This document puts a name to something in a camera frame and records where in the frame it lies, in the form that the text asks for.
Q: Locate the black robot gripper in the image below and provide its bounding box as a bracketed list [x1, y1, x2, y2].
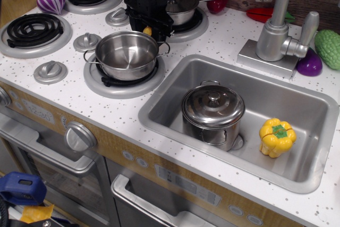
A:
[124, 0, 174, 46]

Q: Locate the yellow toy corn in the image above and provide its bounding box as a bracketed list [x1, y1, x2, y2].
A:
[142, 26, 152, 36]

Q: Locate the silver stove knob back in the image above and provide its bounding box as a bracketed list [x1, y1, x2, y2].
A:
[105, 7, 129, 27]

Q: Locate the silver stove knob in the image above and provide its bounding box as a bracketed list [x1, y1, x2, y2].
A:
[73, 32, 102, 53]
[33, 61, 68, 85]
[105, 7, 129, 27]

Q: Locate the front right burner under pan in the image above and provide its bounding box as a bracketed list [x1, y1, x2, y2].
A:
[83, 57, 165, 99]

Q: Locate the silver stove knob middle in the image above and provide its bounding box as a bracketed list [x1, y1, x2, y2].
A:
[73, 32, 102, 53]

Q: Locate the silver stove knob front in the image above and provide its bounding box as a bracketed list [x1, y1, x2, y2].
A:
[33, 61, 68, 85]

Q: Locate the steel saucepan with lid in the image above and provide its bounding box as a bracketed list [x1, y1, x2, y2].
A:
[166, 0, 214, 26]

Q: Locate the back right burner under saucepan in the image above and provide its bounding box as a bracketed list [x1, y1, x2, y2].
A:
[166, 7, 209, 43]

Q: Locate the red toy apple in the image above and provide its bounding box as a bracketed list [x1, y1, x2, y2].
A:
[207, 0, 228, 14]

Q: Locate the purple striped toy onion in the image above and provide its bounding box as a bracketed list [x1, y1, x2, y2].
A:
[36, 0, 65, 15]

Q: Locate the tall steel pot with lid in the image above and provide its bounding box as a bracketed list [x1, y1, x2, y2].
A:
[181, 80, 245, 151]

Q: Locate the front left black burner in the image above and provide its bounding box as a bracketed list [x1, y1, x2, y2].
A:
[1, 13, 72, 59]

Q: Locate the red toy chili pepper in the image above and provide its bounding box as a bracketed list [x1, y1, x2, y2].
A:
[246, 7, 295, 23]

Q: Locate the silver oven dial knob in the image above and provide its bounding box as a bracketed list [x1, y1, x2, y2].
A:
[64, 121, 97, 152]

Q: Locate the silver toy faucet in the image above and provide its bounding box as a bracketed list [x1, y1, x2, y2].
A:
[237, 0, 319, 79]

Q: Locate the silver small knob left edge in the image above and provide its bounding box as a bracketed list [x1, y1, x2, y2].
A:
[0, 87, 12, 106]

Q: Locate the purple toy eggplant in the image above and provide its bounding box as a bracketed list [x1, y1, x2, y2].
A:
[296, 48, 322, 77]

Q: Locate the yellow toy bell pepper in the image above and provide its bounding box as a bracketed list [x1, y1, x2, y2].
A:
[259, 118, 296, 158]

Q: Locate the green toy bitter gourd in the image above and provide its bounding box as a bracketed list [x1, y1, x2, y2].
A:
[314, 29, 339, 70]

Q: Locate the silver sink basin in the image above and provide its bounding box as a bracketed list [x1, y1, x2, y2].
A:
[138, 54, 340, 195]

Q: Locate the blue clamp tool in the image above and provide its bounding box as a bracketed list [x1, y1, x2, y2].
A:
[1, 172, 47, 206]

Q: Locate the yellow tape piece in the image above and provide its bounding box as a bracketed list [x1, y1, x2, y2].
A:
[20, 205, 54, 224]

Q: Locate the open steel pan with handles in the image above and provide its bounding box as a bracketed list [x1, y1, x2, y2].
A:
[84, 31, 171, 81]

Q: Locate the silver oven door handle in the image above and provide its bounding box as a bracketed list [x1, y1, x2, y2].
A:
[1, 114, 96, 177]

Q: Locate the silver dishwasher door handle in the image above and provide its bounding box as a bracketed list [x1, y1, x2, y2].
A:
[111, 174, 214, 226]

